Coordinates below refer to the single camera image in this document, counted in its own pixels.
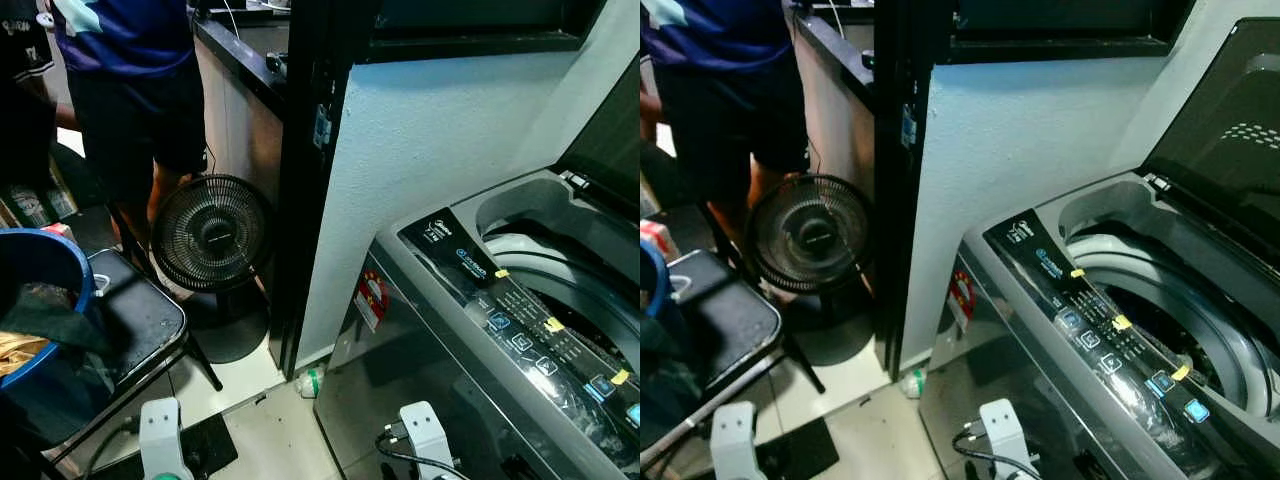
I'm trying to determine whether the beige counter with black top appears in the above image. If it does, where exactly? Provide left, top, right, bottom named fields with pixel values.
left=192, top=12, right=291, bottom=216
left=793, top=10, right=881, bottom=201

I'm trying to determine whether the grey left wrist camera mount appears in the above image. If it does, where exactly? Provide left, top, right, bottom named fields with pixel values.
left=709, top=401, right=770, bottom=480
left=139, top=397, right=196, bottom=480

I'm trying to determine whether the black window frame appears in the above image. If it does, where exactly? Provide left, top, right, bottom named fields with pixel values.
left=945, top=0, right=1197, bottom=67
left=362, top=0, right=608, bottom=67

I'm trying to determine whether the yellow brown cloth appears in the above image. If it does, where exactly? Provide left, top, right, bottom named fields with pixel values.
left=0, top=333, right=53, bottom=379

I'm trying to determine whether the grey top-load washing machine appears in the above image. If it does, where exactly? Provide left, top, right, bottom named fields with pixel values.
left=314, top=165, right=641, bottom=480
left=917, top=168, right=1280, bottom=480

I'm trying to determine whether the dark green cloth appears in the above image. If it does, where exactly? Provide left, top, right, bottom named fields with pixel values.
left=640, top=310, right=696, bottom=363
left=0, top=283, right=111, bottom=356

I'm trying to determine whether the black door frame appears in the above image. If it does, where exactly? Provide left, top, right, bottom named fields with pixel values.
left=266, top=0, right=386, bottom=379
left=872, top=0, right=963, bottom=379

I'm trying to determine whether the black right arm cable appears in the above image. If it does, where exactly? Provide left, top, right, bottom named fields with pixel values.
left=950, top=422, right=1046, bottom=480
left=374, top=424, right=473, bottom=480

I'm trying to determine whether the blue plastic laundry basket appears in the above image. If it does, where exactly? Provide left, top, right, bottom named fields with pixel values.
left=0, top=227, right=97, bottom=393
left=640, top=240, right=670, bottom=323

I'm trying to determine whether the person in black shirt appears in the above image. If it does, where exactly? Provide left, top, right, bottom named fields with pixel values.
left=0, top=0, right=79, bottom=191

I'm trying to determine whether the black floor fan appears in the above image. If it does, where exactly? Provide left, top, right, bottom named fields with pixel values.
left=151, top=174, right=274, bottom=363
left=745, top=174, right=877, bottom=366

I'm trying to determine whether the dark glass washer lid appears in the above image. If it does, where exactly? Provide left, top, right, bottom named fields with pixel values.
left=1138, top=17, right=1280, bottom=273
left=553, top=58, right=641, bottom=223

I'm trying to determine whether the black padded metal chair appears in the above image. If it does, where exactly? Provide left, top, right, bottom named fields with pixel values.
left=45, top=247, right=224, bottom=463
left=640, top=249, right=827, bottom=467

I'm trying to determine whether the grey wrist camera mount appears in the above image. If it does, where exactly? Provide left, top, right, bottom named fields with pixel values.
left=709, top=401, right=770, bottom=480
left=977, top=398, right=1043, bottom=480
left=139, top=397, right=196, bottom=480
left=398, top=401, right=463, bottom=480

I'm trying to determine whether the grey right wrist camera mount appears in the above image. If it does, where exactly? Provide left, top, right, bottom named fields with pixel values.
left=398, top=401, right=463, bottom=480
left=977, top=398, right=1043, bottom=480

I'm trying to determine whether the person in blue shirt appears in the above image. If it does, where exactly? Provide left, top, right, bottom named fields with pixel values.
left=640, top=0, right=809, bottom=246
left=48, top=0, right=208, bottom=246

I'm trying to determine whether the red round washer sticker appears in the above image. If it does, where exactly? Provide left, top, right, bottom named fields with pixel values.
left=946, top=268, right=978, bottom=333
left=354, top=268, right=392, bottom=333

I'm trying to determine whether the black floor mat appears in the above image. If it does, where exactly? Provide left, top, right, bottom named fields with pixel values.
left=92, top=411, right=240, bottom=480
left=755, top=417, right=840, bottom=480

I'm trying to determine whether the black washer control panel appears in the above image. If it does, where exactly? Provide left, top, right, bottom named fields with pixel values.
left=982, top=207, right=1233, bottom=479
left=397, top=207, right=641, bottom=471

